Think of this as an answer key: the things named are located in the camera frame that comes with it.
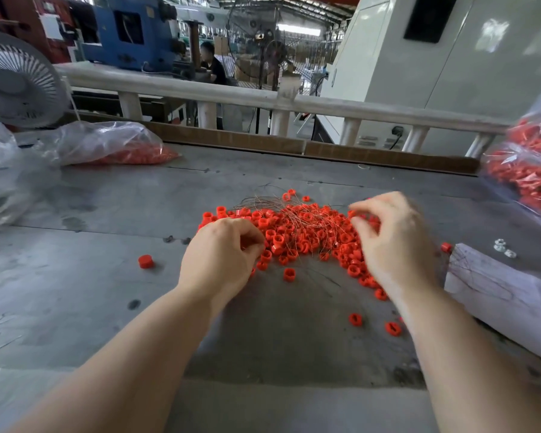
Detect person's right hand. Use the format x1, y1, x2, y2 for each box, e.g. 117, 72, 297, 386
348, 191, 441, 303

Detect person's left hand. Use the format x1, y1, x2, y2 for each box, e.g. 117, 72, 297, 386
177, 217, 267, 312

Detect pile of red plastic rings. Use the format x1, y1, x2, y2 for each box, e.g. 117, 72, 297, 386
197, 189, 454, 337

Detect bundle of thin metal wires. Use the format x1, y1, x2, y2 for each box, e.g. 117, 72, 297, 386
234, 195, 353, 262

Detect person's right forearm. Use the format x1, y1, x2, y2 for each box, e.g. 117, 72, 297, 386
395, 286, 541, 433

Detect person's left forearm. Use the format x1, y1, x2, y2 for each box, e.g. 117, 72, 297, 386
9, 286, 227, 433

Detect white paper sheet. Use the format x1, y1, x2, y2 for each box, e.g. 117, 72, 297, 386
444, 243, 541, 364

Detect brown wooden board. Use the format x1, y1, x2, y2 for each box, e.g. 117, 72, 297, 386
58, 111, 481, 174

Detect large clear bag red pieces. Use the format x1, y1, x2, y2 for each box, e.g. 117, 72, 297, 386
480, 76, 541, 222

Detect clear bag with red pieces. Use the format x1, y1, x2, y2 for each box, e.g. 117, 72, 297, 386
31, 120, 180, 167

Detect white metal railing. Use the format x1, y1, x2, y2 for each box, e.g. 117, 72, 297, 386
54, 61, 513, 157

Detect large grey machine cabinet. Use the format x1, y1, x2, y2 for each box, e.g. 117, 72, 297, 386
316, 0, 541, 156

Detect blue industrial machine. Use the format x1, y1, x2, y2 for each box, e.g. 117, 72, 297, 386
75, 0, 177, 72

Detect white desk fan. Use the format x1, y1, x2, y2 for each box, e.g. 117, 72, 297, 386
0, 29, 70, 131

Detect red industrial machine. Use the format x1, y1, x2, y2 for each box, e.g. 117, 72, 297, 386
0, 0, 72, 64

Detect black pedestal fan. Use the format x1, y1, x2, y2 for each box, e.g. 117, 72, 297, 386
258, 38, 290, 134

